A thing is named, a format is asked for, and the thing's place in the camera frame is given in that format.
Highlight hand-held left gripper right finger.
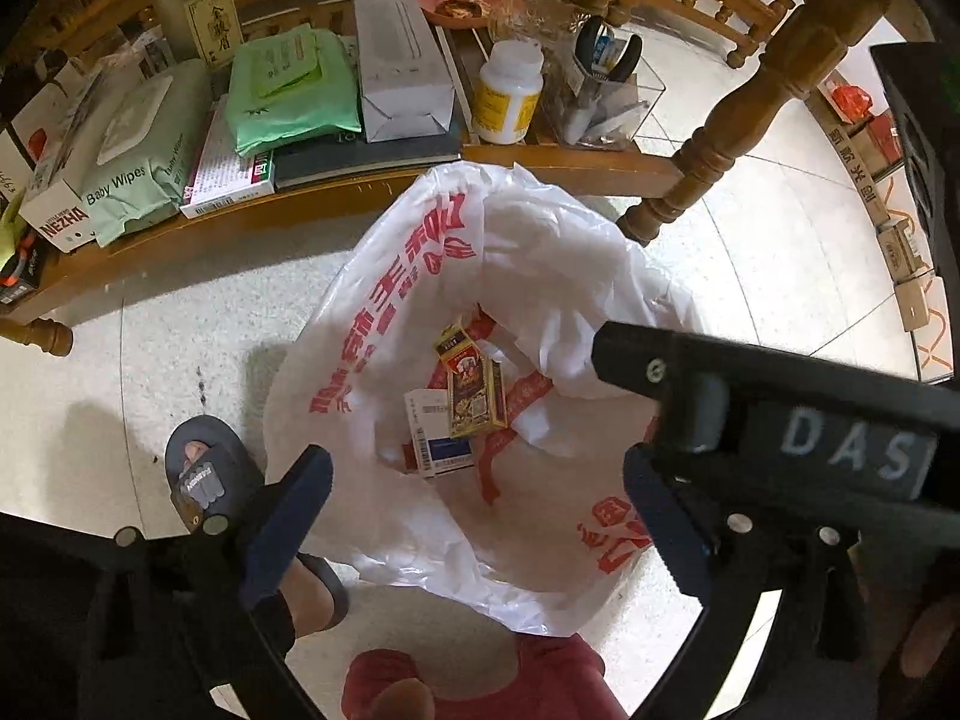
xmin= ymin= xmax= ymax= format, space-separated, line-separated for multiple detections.
xmin=621 ymin=441 xmax=863 ymax=720

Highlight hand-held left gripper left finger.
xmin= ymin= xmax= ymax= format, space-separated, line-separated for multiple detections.
xmin=75 ymin=444 xmax=335 ymax=720

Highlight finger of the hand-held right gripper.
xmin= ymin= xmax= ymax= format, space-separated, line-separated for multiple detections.
xmin=591 ymin=320 xmax=732 ymax=451

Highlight white plastic bag red print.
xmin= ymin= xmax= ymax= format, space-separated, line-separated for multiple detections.
xmin=264 ymin=161 xmax=710 ymax=638

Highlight person's right hand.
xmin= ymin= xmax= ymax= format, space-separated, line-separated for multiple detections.
xmin=896 ymin=585 xmax=960 ymax=691

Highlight person's foot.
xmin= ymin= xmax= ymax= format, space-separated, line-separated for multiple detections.
xmin=180 ymin=439 xmax=338 ymax=638

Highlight dark slipper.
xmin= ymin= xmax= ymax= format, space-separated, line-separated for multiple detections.
xmin=163 ymin=414 xmax=350 ymax=635

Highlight small cardboard box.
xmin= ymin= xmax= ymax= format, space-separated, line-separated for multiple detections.
xmin=896 ymin=277 xmax=947 ymax=332
xmin=876 ymin=219 xmax=931 ymax=282

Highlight white blue flat box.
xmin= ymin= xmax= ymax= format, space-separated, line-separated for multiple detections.
xmin=403 ymin=388 xmax=475 ymax=479

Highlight gold red small box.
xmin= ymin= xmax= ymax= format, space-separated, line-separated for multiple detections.
xmin=433 ymin=324 xmax=509 ymax=440

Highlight red shorts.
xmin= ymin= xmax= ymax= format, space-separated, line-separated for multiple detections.
xmin=343 ymin=634 xmax=627 ymax=720

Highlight person's leg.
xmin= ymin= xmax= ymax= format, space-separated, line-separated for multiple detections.
xmin=371 ymin=677 xmax=437 ymax=720

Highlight wooden coffee table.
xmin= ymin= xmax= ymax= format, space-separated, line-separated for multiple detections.
xmin=0 ymin=0 xmax=920 ymax=357

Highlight clear plastic organizer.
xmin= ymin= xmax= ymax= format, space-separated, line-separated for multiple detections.
xmin=541 ymin=52 xmax=668 ymax=151

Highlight printed cardboard box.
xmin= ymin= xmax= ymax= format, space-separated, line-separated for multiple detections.
xmin=825 ymin=116 xmax=912 ymax=226

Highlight white bottle yellow label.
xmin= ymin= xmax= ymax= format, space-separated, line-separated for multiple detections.
xmin=472 ymin=40 xmax=545 ymax=145

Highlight red white flat box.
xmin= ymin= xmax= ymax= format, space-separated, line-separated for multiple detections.
xmin=178 ymin=101 xmax=278 ymax=220

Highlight dark hardcover book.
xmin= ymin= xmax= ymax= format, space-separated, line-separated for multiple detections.
xmin=271 ymin=112 xmax=464 ymax=192

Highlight clear plastic wrapper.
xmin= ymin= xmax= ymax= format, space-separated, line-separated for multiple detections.
xmin=487 ymin=0 xmax=593 ymax=46

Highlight orange black tool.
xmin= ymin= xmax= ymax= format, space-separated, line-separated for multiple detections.
xmin=0 ymin=236 xmax=46 ymax=308

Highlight pale green wipes pack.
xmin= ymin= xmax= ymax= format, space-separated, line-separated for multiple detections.
xmin=64 ymin=60 xmax=215 ymax=248

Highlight white box red print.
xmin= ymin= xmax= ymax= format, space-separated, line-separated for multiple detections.
xmin=16 ymin=67 xmax=106 ymax=254

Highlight long white carton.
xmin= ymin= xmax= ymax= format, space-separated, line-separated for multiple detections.
xmin=352 ymin=0 xmax=456 ymax=145

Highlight bright green wipes pack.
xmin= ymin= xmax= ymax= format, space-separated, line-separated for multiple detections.
xmin=227 ymin=24 xmax=362 ymax=157

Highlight gold tea tin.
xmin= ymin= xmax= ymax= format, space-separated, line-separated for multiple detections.
xmin=154 ymin=0 xmax=242 ymax=72

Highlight black handled pliers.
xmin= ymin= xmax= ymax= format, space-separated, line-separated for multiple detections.
xmin=574 ymin=15 xmax=644 ymax=83

